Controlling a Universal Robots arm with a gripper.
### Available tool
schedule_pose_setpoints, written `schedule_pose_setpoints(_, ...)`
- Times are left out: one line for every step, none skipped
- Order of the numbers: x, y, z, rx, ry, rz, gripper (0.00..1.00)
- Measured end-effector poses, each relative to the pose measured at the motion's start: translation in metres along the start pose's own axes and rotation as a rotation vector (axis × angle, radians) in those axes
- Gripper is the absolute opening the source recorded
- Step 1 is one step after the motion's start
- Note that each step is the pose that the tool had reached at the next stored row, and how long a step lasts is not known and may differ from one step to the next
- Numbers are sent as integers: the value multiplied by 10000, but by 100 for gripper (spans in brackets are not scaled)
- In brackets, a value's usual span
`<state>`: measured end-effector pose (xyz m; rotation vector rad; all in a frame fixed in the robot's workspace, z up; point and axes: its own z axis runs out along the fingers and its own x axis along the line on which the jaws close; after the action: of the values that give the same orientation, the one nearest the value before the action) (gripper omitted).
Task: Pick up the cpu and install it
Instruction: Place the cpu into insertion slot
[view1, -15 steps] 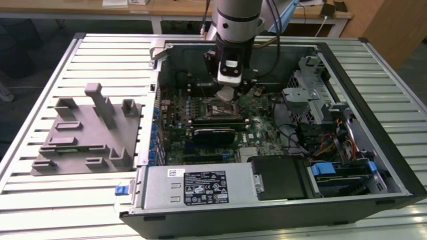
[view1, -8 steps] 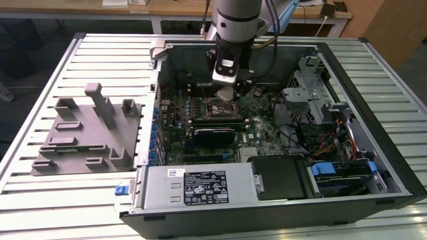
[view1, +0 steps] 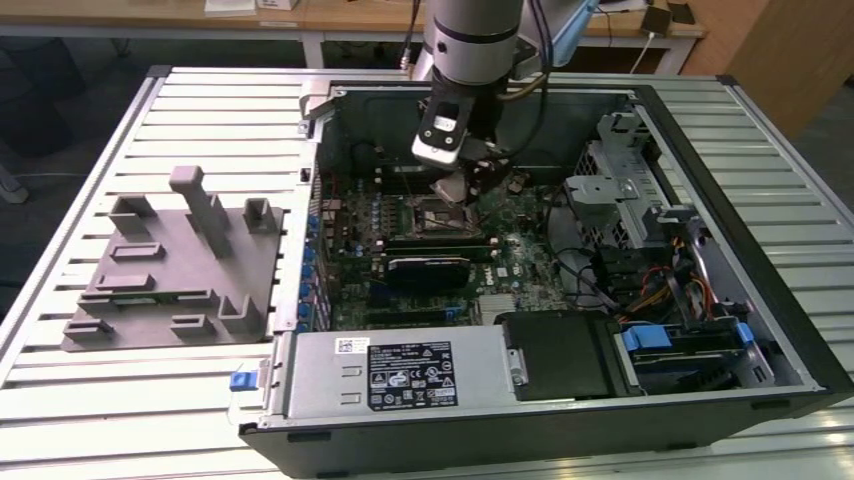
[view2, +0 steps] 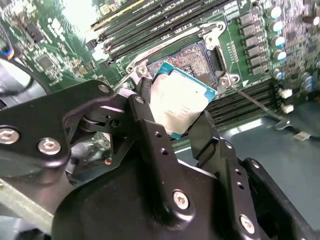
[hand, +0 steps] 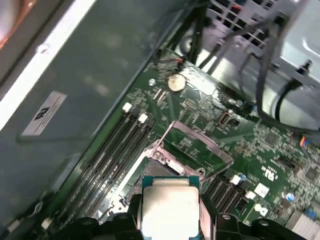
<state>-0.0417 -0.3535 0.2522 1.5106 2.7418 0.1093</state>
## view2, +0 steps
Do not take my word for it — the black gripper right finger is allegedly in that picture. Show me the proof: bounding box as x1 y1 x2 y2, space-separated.
187 109 320 240

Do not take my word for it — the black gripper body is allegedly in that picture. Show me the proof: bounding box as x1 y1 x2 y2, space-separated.
51 158 251 240

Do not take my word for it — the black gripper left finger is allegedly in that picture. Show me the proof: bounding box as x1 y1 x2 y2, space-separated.
0 74 198 226

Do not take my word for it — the wire locking lever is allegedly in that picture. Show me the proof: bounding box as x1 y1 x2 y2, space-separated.
231 83 292 131

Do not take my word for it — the silver CPU chip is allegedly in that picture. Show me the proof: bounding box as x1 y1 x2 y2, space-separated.
149 61 218 140

